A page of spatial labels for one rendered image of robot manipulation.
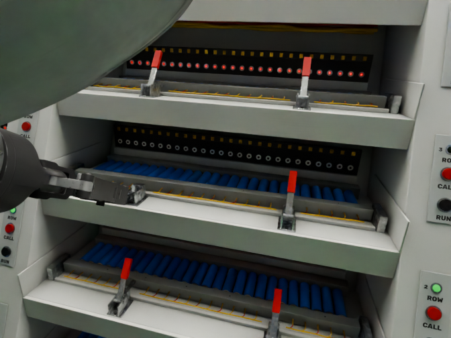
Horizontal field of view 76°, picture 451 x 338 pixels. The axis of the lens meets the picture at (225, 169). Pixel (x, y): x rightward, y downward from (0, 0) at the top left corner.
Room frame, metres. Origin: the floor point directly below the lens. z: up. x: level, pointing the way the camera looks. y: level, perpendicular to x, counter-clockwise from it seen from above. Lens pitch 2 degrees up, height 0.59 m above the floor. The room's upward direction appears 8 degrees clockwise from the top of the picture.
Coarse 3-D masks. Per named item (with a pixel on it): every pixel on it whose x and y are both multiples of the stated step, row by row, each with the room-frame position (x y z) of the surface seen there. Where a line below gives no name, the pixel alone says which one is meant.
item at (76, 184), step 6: (78, 174) 0.30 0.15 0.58; (54, 180) 0.28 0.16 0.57; (60, 180) 0.28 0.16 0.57; (66, 180) 0.28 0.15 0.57; (72, 180) 0.29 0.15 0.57; (78, 180) 0.29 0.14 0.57; (84, 180) 0.29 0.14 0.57; (66, 186) 0.28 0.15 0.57; (72, 186) 0.29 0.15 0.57; (78, 186) 0.29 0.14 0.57; (84, 186) 0.29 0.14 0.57; (90, 186) 0.29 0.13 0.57
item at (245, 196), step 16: (96, 176) 0.57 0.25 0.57; (112, 176) 0.56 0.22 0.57; (128, 176) 0.56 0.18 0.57; (144, 176) 0.56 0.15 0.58; (160, 192) 0.53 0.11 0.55; (176, 192) 0.55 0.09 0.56; (192, 192) 0.53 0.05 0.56; (208, 192) 0.53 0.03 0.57; (224, 192) 0.52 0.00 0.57; (240, 192) 0.52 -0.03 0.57; (256, 192) 0.52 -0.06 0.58; (272, 192) 0.52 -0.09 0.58; (304, 208) 0.50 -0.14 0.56; (320, 208) 0.50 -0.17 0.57; (336, 208) 0.49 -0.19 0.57; (352, 208) 0.48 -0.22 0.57; (368, 208) 0.48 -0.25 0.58
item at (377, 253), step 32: (64, 160) 0.58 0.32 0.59; (96, 160) 0.67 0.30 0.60; (192, 160) 0.65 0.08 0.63; (224, 160) 0.63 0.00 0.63; (384, 192) 0.50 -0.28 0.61; (128, 224) 0.51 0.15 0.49; (160, 224) 0.49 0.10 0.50; (192, 224) 0.48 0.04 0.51; (224, 224) 0.46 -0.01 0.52; (256, 224) 0.46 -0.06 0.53; (320, 224) 0.47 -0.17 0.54; (384, 224) 0.45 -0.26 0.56; (288, 256) 0.45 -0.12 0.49; (320, 256) 0.44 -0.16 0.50; (352, 256) 0.43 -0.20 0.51; (384, 256) 0.42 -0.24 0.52
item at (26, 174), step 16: (0, 128) 0.25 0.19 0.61; (16, 144) 0.24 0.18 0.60; (32, 144) 0.27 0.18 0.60; (16, 160) 0.24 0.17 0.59; (32, 160) 0.26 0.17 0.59; (0, 176) 0.23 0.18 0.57; (16, 176) 0.24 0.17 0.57; (32, 176) 0.25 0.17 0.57; (48, 176) 0.27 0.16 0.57; (64, 176) 0.29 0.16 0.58; (0, 192) 0.23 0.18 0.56; (16, 192) 0.25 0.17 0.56; (0, 208) 0.25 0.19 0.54
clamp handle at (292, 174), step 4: (292, 172) 0.46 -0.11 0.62; (296, 172) 0.46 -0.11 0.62; (292, 176) 0.46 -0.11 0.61; (296, 176) 0.46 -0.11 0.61; (292, 180) 0.46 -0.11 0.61; (296, 180) 0.46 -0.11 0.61; (288, 184) 0.46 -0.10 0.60; (292, 184) 0.46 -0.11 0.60; (288, 188) 0.46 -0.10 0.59; (292, 188) 0.46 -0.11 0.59; (288, 192) 0.46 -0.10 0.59; (292, 192) 0.46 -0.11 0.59; (288, 196) 0.46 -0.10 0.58; (292, 196) 0.46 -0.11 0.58; (288, 200) 0.46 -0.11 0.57; (292, 200) 0.46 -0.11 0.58; (288, 204) 0.46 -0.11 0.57; (292, 204) 0.46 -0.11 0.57; (288, 208) 0.46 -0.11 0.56; (292, 208) 0.46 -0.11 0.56; (288, 212) 0.46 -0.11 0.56
